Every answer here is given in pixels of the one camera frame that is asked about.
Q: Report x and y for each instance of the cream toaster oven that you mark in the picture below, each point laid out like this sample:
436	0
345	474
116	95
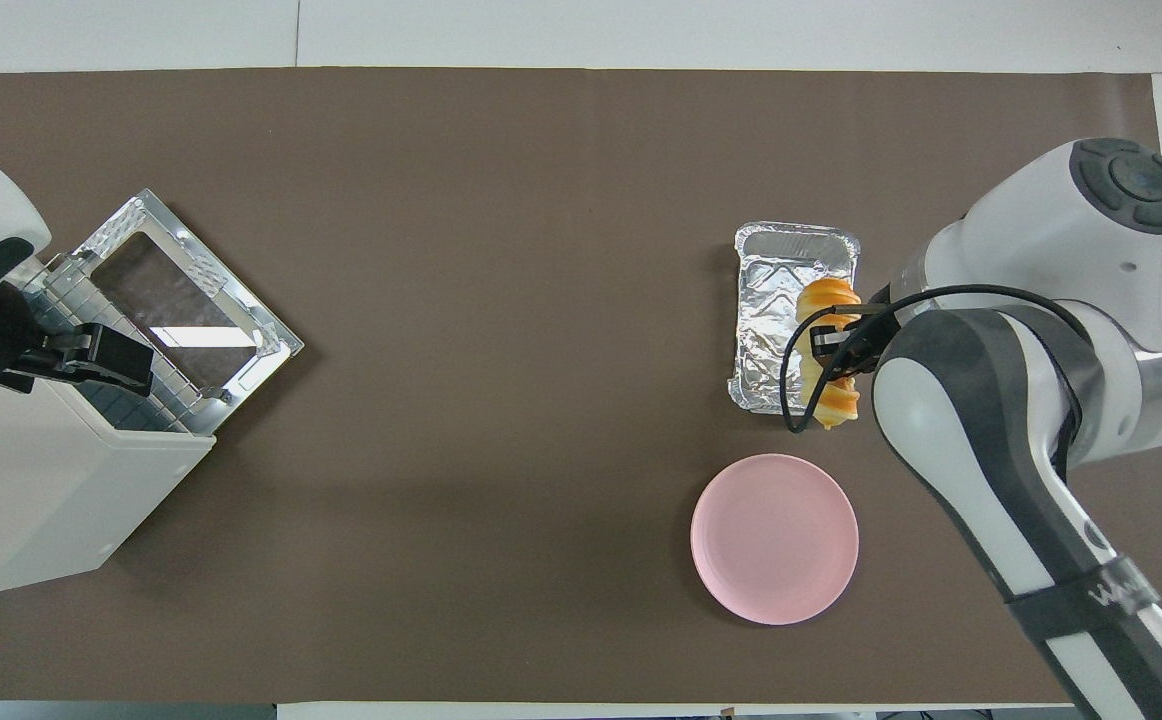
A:
31	480

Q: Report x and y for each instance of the aluminium foil tray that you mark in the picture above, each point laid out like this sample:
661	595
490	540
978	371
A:
771	300

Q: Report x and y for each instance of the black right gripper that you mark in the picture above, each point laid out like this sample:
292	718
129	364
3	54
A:
866	338

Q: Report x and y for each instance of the brown table mat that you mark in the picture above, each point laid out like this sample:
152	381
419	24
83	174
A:
501	200

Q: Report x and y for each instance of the golden ridged bread loaf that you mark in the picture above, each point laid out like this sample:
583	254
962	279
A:
829	300

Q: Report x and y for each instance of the glass oven door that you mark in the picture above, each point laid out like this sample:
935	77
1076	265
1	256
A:
181	300

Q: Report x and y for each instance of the pink round plate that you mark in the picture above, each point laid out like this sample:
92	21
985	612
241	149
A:
774	538

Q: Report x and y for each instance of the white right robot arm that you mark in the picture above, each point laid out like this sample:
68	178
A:
981	420

